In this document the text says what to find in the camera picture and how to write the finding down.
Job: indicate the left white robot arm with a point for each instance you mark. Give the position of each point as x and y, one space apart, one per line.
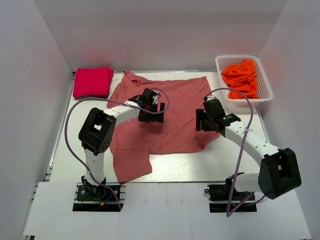
97 131

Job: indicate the folded magenta t-shirt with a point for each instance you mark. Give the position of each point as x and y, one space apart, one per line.
92 82

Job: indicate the orange crumpled t-shirt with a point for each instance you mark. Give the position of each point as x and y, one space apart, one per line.
242 77

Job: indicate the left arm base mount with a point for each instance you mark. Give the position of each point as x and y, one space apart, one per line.
87 201

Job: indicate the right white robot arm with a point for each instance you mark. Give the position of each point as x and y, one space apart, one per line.
278 168

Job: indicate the salmon pink t-shirt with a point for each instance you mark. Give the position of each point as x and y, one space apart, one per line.
171 132

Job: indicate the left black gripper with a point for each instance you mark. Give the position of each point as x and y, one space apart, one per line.
158 117

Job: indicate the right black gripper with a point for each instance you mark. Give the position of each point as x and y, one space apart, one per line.
201 114

